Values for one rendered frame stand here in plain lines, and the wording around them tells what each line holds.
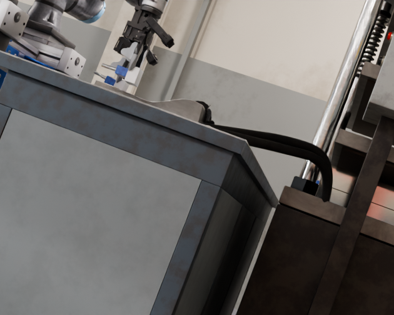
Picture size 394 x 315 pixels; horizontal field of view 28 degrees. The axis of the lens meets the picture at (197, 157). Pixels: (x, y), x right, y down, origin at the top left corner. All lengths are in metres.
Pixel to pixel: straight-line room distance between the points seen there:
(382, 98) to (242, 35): 3.21
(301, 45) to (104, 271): 3.62
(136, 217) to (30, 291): 0.32
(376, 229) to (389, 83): 0.51
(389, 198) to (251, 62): 2.53
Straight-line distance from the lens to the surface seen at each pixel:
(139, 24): 2.56
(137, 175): 1.96
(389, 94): 2.33
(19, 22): 2.59
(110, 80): 2.83
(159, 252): 1.93
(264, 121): 5.26
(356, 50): 2.71
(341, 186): 3.06
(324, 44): 5.36
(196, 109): 2.57
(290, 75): 5.33
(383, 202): 3.06
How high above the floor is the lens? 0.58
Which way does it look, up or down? 4 degrees up
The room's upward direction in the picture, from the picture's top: 21 degrees clockwise
